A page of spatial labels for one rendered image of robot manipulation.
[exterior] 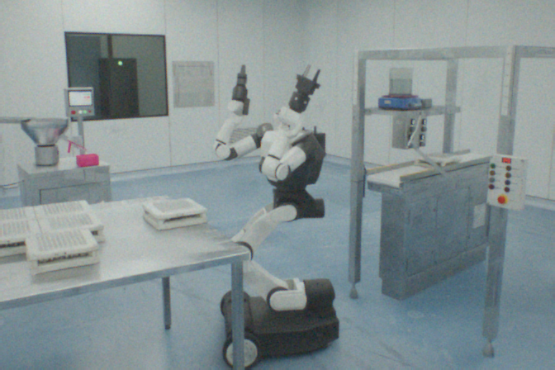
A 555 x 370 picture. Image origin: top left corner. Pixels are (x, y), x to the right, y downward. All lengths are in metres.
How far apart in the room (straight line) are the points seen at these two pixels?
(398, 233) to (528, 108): 3.36
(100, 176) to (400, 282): 2.54
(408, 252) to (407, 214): 0.28
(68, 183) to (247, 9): 4.86
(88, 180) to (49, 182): 0.30
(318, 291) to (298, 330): 0.26
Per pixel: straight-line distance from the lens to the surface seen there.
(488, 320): 3.14
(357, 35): 8.24
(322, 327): 2.99
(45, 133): 4.57
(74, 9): 7.39
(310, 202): 2.84
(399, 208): 3.51
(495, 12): 6.81
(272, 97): 8.71
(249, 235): 2.86
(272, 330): 2.93
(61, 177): 4.47
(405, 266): 3.63
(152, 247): 2.27
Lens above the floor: 1.57
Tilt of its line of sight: 11 degrees down
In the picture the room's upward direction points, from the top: straight up
